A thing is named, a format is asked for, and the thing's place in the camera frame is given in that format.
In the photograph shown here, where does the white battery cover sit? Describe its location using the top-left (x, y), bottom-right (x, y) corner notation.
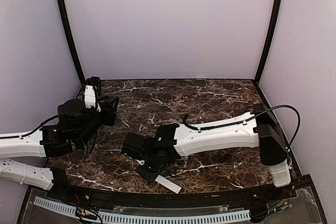
top-left (154, 175), bottom-right (182, 194)

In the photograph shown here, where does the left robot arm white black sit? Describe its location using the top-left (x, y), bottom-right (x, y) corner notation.
top-left (1, 97), bottom-right (119, 201)

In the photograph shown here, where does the right black frame post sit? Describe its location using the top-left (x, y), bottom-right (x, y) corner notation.
top-left (254, 0), bottom-right (281, 86)

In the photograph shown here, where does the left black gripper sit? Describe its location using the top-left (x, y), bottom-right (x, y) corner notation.
top-left (76, 95), bottom-right (119, 147)

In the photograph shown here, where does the black front rail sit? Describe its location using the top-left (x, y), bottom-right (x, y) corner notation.
top-left (69, 184), bottom-right (276, 208)

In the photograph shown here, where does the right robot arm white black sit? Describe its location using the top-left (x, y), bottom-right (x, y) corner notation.
top-left (121, 103), bottom-right (291, 200)

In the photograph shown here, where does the black frame post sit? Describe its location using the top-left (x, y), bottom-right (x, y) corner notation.
top-left (57, 0), bottom-right (86, 84)
top-left (254, 0), bottom-right (281, 86)

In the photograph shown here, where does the left black frame post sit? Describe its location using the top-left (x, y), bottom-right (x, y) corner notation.
top-left (57, 0), bottom-right (86, 84)

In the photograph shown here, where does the white slotted cable duct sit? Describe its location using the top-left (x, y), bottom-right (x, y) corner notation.
top-left (34, 196), bottom-right (251, 224)

